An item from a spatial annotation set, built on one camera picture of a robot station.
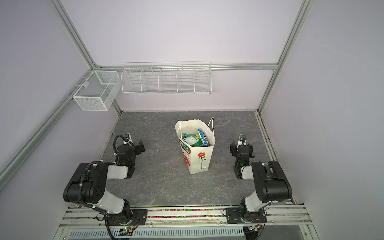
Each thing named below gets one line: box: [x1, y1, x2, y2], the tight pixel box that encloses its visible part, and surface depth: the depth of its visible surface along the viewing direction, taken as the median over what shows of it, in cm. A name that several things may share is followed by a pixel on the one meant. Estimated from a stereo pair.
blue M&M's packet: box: [197, 128, 210, 147], surface depth 82 cm
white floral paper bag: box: [175, 116, 216, 175], surface depth 80 cm
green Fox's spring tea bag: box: [183, 134, 204, 147], surface depth 82 cm
